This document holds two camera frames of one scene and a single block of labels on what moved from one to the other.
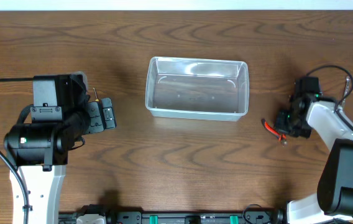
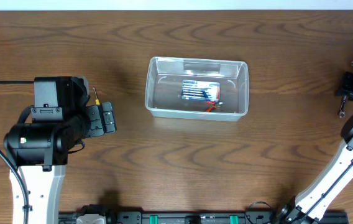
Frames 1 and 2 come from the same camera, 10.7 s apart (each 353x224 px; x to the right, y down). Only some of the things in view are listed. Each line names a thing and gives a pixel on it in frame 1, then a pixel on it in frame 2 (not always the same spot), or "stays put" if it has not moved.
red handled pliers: (280, 136) -> (216, 104)
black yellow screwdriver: (97, 99) stays put
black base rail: (113, 217) stays put
